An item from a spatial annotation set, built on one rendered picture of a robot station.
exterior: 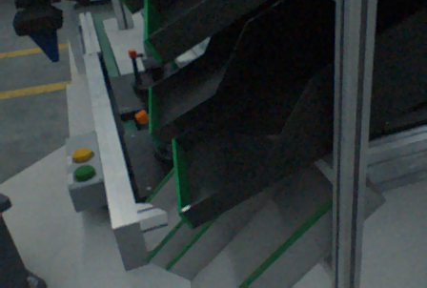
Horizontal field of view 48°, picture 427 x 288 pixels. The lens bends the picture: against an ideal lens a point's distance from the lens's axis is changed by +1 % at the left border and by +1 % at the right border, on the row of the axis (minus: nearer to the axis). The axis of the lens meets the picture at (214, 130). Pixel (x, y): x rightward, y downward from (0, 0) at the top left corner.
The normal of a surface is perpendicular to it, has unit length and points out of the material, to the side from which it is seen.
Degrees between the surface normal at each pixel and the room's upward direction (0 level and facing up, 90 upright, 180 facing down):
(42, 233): 0
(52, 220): 0
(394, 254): 0
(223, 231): 90
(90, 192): 90
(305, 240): 90
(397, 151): 90
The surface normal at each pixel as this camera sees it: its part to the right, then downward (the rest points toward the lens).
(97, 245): -0.11, -0.85
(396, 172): 0.29, 0.46
